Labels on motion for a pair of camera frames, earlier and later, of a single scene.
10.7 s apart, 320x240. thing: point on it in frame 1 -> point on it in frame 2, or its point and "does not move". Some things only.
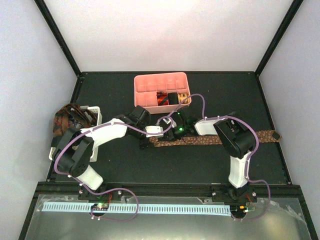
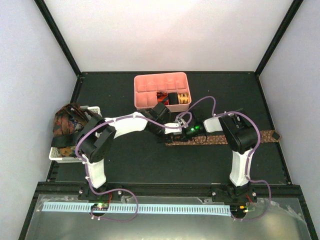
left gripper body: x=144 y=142 -> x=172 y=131
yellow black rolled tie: x=182 y=96 does not move
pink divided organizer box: x=146 y=87 does not move
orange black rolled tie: x=162 y=98 does not move
